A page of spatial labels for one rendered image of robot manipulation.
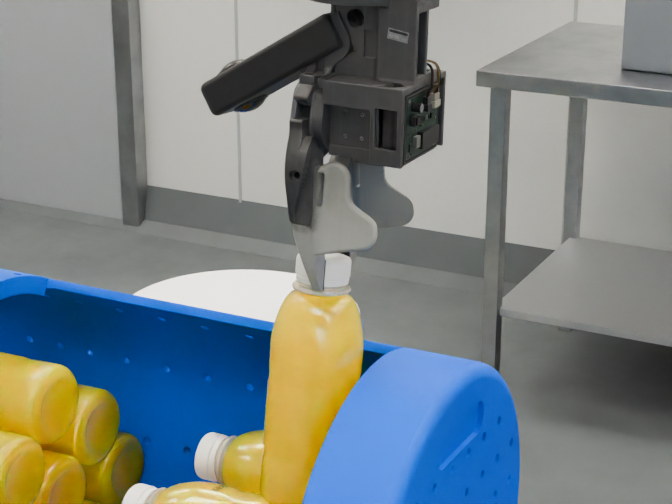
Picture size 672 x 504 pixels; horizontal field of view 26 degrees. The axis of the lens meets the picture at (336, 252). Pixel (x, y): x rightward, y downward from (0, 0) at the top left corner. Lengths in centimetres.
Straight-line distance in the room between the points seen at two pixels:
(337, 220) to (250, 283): 77
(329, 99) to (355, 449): 23
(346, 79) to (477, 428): 28
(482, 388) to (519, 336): 322
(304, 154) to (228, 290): 77
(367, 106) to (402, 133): 3
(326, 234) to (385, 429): 14
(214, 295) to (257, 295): 5
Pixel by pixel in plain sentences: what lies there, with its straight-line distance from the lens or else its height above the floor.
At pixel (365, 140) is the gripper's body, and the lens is 96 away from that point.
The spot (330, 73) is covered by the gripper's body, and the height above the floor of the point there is 144.
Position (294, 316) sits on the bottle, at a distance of 101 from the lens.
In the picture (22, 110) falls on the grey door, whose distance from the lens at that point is 538.
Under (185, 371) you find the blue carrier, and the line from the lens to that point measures 129.
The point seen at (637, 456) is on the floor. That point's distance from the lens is 364.
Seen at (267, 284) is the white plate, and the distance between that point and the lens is 173.
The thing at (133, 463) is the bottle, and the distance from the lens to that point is 133.
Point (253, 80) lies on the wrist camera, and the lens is 99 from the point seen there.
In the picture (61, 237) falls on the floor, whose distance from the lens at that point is 515.
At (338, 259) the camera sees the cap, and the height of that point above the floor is 131.
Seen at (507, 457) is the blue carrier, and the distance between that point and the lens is 114.
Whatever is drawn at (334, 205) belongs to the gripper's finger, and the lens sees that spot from 97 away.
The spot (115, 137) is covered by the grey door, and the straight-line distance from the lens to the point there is 516.
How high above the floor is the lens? 165
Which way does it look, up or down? 20 degrees down
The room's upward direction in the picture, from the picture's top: straight up
